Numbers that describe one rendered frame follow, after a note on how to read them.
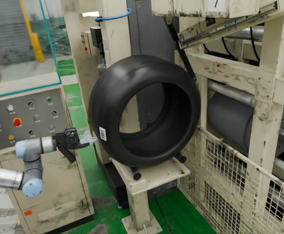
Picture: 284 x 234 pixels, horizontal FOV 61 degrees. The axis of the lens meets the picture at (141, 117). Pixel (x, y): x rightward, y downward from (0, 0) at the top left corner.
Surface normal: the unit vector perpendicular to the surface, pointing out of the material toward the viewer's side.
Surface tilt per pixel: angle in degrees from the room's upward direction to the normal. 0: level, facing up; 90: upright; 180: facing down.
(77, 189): 90
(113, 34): 90
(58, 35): 90
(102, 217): 0
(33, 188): 90
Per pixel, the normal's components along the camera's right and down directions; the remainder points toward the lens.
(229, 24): -0.91, 0.25
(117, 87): -0.21, -0.14
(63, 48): 0.27, 0.40
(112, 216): -0.09, -0.89
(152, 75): 0.37, 0.20
